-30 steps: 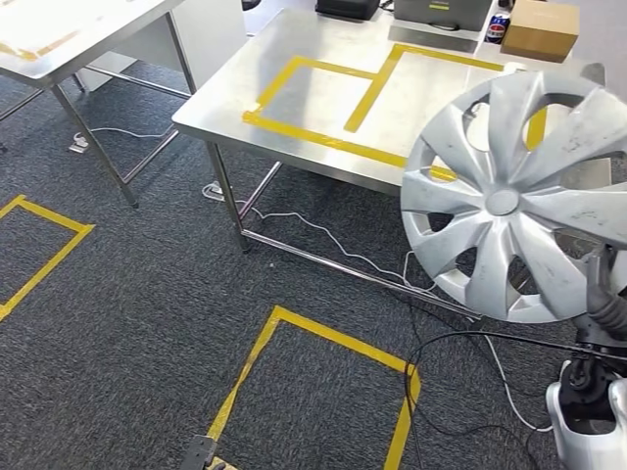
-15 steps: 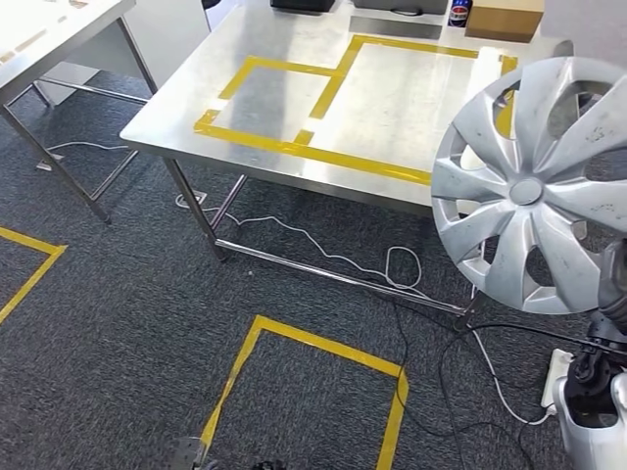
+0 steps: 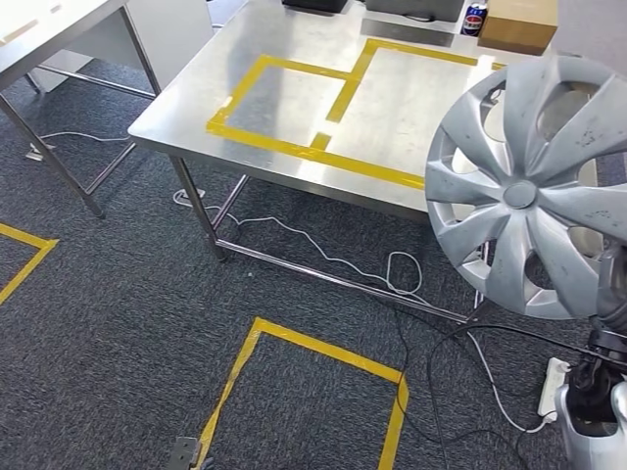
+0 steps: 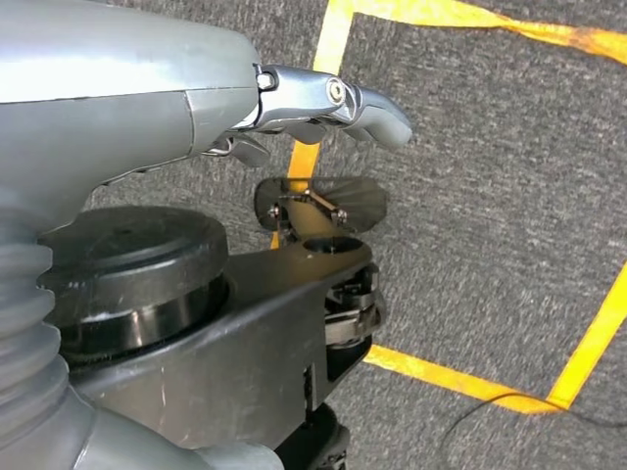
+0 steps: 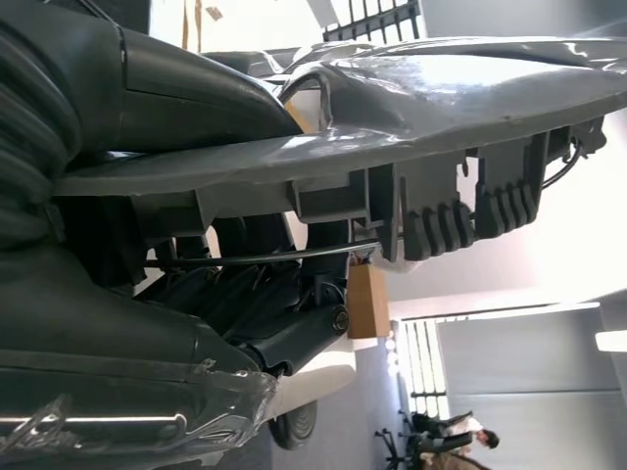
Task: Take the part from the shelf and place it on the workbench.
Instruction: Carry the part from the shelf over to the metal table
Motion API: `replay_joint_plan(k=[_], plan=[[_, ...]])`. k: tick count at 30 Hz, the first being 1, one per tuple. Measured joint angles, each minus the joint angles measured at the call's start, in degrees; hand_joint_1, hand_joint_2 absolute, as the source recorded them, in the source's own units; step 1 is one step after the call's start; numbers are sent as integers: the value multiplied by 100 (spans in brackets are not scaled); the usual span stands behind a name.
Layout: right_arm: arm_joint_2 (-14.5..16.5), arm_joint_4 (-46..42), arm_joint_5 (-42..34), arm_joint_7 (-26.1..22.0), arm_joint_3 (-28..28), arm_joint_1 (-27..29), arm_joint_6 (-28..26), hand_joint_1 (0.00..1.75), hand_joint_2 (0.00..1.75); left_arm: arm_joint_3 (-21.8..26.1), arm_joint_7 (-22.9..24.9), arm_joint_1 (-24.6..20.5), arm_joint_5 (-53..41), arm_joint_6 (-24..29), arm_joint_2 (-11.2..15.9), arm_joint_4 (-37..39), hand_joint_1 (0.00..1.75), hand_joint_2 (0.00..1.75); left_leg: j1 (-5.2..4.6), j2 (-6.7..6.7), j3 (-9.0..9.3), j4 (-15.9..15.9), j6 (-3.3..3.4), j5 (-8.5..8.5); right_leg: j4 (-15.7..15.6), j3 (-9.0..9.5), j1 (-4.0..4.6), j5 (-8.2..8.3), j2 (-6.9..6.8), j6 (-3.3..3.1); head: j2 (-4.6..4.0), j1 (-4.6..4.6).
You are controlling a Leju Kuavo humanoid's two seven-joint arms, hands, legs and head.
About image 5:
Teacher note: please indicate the brown cardboard box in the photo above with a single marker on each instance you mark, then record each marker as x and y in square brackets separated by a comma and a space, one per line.
[367, 301]

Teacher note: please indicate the black round seat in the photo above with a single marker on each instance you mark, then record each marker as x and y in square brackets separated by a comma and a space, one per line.
[294, 425]

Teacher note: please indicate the bright slatted window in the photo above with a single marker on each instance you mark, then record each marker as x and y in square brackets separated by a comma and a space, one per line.
[421, 363]

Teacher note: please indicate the dark barred window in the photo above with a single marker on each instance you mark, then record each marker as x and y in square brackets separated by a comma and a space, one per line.
[372, 23]

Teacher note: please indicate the black office chair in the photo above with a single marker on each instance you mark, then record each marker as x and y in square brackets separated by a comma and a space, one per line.
[416, 434]

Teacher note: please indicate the person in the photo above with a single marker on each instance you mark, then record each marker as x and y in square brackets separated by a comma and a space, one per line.
[470, 431]

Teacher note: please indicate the ceiling light panel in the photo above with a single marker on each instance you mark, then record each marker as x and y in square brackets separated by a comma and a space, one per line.
[612, 341]

